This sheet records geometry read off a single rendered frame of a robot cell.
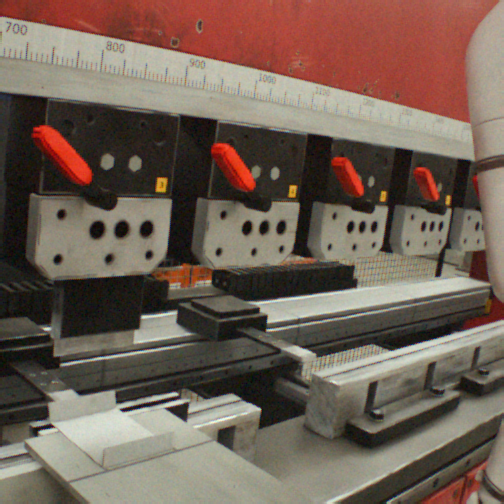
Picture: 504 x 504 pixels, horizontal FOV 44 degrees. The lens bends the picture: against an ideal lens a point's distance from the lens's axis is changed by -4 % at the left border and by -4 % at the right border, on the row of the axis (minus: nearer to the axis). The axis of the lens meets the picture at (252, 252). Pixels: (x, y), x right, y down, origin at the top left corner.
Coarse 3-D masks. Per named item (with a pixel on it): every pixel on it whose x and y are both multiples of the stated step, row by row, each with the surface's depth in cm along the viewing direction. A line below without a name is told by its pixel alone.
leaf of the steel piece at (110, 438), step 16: (80, 416) 70; (96, 416) 70; (112, 416) 71; (64, 432) 66; (80, 432) 66; (96, 432) 67; (112, 432) 67; (128, 432) 68; (144, 432) 68; (80, 448) 63; (96, 448) 63; (112, 448) 60; (128, 448) 62; (144, 448) 63; (160, 448) 65; (112, 464) 61
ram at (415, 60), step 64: (0, 0) 50; (64, 0) 54; (128, 0) 58; (192, 0) 63; (256, 0) 69; (320, 0) 76; (384, 0) 85; (448, 0) 96; (0, 64) 51; (256, 64) 71; (320, 64) 78; (384, 64) 88; (448, 64) 99; (320, 128) 81; (384, 128) 91
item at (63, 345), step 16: (64, 288) 64; (80, 288) 65; (96, 288) 66; (112, 288) 68; (128, 288) 69; (64, 304) 64; (80, 304) 65; (96, 304) 67; (112, 304) 68; (128, 304) 70; (64, 320) 64; (80, 320) 66; (96, 320) 67; (112, 320) 69; (128, 320) 70; (64, 336) 65; (80, 336) 66; (96, 336) 69; (112, 336) 70; (128, 336) 72; (64, 352) 66; (80, 352) 68
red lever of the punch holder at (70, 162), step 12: (36, 132) 52; (48, 132) 51; (36, 144) 53; (48, 144) 52; (60, 144) 52; (48, 156) 53; (60, 156) 53; (72, 156) 53; (60, 168) 54; (72, 168) 54; (84, 168) 54; (72, 180) 55; (84, 180) 55; (84, 192) 59; (96, 192) 56; (108, 192) 56; (96, 204) 57; (108, 204) 56
